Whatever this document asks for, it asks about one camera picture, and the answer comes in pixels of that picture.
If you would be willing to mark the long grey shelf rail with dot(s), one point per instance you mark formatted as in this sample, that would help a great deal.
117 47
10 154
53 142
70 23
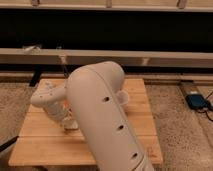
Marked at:
127 58

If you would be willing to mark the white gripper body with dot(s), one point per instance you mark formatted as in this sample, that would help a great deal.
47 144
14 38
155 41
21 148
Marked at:
58 112

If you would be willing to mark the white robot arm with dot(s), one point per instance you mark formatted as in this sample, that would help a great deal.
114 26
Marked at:
91 93

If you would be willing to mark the white sponge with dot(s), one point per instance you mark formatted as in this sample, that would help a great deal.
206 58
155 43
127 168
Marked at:
70 125

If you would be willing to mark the orange bowl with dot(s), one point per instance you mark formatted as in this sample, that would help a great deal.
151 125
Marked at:
67 105

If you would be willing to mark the black power adapter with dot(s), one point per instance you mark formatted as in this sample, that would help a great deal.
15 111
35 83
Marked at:
196 101

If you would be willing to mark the black rod at left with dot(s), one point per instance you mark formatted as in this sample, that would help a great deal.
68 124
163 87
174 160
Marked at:
8 143

